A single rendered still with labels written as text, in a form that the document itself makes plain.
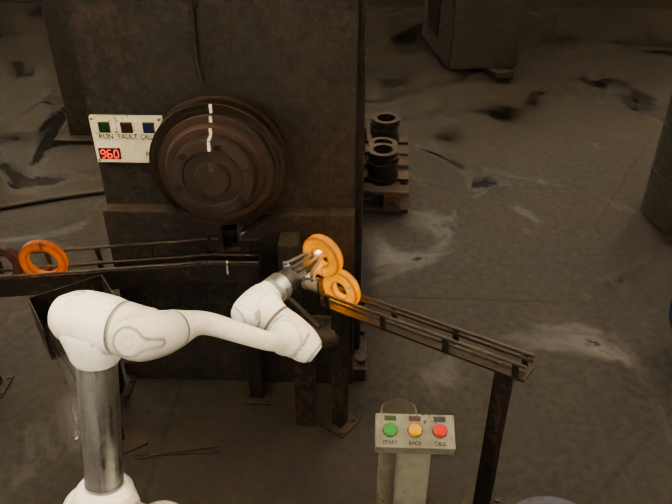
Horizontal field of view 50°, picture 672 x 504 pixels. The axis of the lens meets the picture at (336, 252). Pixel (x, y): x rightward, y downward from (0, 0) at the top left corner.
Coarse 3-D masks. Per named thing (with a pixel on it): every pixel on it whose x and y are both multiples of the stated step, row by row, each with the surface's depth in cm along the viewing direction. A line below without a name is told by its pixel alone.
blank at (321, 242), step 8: (312, 240) 239; (320, 240) 237; (328, 240) 237; (304, 248) 244; (312, 248) 241; (320, 248) 238; (328, 248) 236; (336, 248) 237; (304, 256) 246; (328, 256) 238; (336, 256) 236; (328, 264) 240; (336, 264) 237; (320, 272) 245; (328, 272) 242; (336, 272) 240
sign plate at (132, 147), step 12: (96, 120) 256; (108, 120) 256; (120, 120) 256; (132, 120) 256; (144, 120) 256; (156, 120) 256; (96, 132) 259; (108, 132) 259; (120, 132) 259; (132, 132) 258; (96, 144) 262; (108, 144) 262; (120, 144) 261; (132, 144) 261; (144, 144) 261; (120, 156) 264; (132, 156) 264; (144, 156) 264
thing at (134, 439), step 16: (64, 288) 260; (80, 288) 263; (96, 288) 267; (32, 304) 256; (48, 304) 259; (48, 352) 250; (64, 352) 249; (128, 416) 303; (128, 432) 295; (128, 448) 289
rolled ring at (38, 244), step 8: (32, 240) 276; (40, 240) 275; (24, 248) 275; (32, 248) 275; (40, 248) 275; (48, 248) 275; (56, 248) 276; (24, 256) 277; (56, 256) 277; (64, 256) 278; (24, 264) 279; (32, 264) 282; (64, 264) 279; (32, 272) 281; (40, 272) 283
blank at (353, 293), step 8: (344, 272) 256; (328, 280) 260; (336, 280) 257; (344, 280) 255; (352, 280) 255; (328, 288) 262; (336, 288) 263; (352, 288) 254; (336, 296) 262; (344, 296) 261; (352, 296) 256; (360, 296) 258; (344, 304) 261
